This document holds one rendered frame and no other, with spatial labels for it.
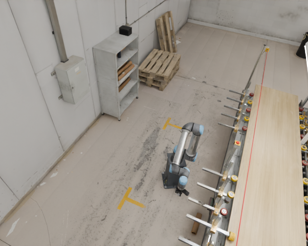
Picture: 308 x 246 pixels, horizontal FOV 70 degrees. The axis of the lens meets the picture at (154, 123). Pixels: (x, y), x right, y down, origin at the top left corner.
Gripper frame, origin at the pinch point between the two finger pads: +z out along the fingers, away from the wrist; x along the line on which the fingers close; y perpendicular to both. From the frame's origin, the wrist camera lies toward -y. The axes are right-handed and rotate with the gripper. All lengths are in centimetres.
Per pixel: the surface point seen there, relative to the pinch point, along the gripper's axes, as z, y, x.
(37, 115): -31, 220, -13
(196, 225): 75, -34, -6
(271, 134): -7, -99, -152
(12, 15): -157, 220, -33
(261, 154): -7, -87, -104
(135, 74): 22, 181, -241
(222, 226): 20, -58, 6
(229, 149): 13, -46, -113
